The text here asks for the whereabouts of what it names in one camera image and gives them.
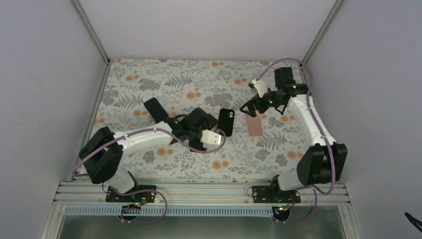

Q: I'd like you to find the pink phone case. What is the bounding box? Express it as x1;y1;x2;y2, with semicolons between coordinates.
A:
245;111;264;137

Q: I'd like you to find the black phone case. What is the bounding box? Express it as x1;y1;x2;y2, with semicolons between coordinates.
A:
217;109;235;137

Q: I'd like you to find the blue smartphone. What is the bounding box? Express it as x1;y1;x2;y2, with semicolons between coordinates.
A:
143;98;169;123

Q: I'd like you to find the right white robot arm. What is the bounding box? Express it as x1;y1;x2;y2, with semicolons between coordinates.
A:
240;67;347;195

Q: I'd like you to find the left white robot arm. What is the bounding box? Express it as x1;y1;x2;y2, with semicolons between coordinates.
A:
73;108;226;196

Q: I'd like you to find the floral tablecloth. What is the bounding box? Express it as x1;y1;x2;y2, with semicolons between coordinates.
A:
92;58;307;179

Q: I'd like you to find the black object at edge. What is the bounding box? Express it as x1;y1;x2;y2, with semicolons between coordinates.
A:
405;212;422;232

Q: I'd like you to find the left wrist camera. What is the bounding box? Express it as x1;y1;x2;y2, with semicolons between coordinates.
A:
200;129;222;145

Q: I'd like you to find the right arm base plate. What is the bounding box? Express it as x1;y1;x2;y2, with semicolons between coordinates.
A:
251;186;301;204

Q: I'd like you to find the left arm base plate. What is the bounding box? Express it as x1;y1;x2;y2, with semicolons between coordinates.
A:
105;185;156;204

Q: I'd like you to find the grey slotted cable duct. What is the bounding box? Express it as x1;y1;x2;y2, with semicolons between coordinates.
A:
63;205;273;217

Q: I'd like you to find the aluminium rail frame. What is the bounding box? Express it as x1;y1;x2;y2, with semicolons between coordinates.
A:
53;179;350;206

